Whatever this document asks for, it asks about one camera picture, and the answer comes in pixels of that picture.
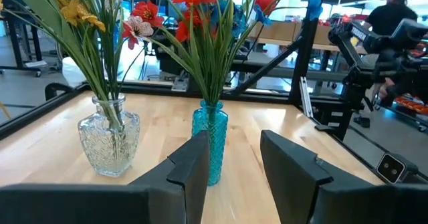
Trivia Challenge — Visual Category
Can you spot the small table-level camera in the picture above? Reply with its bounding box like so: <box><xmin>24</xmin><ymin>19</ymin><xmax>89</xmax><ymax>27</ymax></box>
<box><xmin>376</xmin><ymin>152</ymin><xmax>419</xmax><ymax>185</ymax></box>

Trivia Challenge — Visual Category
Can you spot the black desk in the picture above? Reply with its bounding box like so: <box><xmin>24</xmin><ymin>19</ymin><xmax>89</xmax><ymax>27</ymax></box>
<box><xmin>0</xmin><ymin>9</ymin><xmax>44</xmax><ymax>78</ymax></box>

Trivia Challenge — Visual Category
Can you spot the clear glass vase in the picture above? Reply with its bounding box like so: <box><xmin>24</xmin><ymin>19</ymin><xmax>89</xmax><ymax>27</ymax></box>
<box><xmin>77</xmin><ymin>93</ymin><xmax>141</xmax><ymax>178</ymax></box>

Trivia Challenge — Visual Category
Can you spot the teal glass vase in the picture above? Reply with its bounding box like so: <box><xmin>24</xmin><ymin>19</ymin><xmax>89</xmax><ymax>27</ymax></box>
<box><xmin>191</xmin><ymin>99</ymin><xmax>229</xmax><ymax>187</ymax></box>

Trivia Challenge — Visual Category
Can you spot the yellow cable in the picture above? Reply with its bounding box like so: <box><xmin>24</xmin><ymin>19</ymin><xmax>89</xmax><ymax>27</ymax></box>
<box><xmin>0</xmin><ymin>100</ymin><xmax>11</xmax><ymax>120</ymax></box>

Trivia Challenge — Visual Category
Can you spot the orange crate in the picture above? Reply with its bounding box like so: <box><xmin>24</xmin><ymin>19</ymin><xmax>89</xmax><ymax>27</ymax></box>
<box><xmin>394</xmin><ymin>93</ymin><xmax>428</xmax><ymax>115</ymax></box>

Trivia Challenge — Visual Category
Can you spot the blue flower bunch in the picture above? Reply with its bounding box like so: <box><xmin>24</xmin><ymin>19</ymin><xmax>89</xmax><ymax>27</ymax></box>
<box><xmin>207</xmin><ymin>0</ymin><xmax>324</xmax><ymax>106</ymax></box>

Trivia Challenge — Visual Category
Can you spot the silver aluminium bracket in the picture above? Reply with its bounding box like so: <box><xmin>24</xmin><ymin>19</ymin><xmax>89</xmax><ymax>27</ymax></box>
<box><xmin>299</xmin><ymin>76</ymin><xmax>314</xmax><ymax>118</ymax></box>

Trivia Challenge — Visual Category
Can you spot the white bin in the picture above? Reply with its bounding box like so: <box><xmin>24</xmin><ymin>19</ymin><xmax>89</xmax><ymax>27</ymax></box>
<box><xmin>62</xmin><ymin>55</ymin><xmax>124</xmax><ymax>88</ymax></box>

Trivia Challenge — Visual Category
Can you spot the cardboard box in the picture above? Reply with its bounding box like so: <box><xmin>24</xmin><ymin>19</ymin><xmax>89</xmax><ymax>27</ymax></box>
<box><xmin>249</xmin><ymin>19</ymin><xmax>335</xmax><ymax>47</ymax></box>

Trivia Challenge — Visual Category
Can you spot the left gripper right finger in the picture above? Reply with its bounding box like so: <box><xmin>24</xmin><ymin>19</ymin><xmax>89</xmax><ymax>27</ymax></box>
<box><xmin>259</xmin><ymin>129</ymin><xmax>428</xmax><ymax>224</ymax></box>

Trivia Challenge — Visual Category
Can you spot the yellow flower bunch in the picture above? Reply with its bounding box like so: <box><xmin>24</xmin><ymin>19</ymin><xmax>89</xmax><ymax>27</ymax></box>
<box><xmin>0</xmin><ymin>0</ymin><xmax>131</xmax><ymax>131</ymax></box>

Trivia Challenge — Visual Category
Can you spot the person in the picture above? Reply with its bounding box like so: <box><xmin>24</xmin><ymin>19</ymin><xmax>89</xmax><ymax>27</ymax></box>
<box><xmin>362</xmin><ymin>0</ymin><xmax>419</xmax><ymax>108</ymax></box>

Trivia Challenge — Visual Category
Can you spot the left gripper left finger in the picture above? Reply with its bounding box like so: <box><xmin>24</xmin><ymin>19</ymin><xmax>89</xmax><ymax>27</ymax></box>
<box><xmin>0</xmin><ymin>130</ymin><xmax>211</xmax><ymax>224</ymax></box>

